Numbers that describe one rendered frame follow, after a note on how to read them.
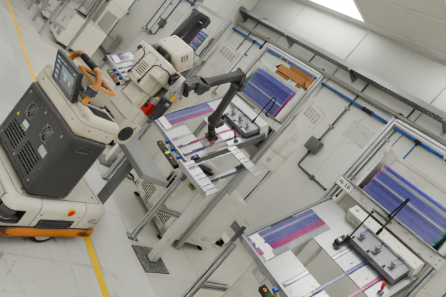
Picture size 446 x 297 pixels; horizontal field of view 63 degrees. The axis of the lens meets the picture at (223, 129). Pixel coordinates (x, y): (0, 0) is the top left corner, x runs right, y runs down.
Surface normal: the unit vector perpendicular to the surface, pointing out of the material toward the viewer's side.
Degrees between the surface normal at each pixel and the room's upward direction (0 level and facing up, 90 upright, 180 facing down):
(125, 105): 82
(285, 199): 90
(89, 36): 90
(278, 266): 44
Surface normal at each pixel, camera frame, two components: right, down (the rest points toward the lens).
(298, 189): -0.57, -0.40
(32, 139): -0.45, -0.25
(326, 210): 0.04, -0.82
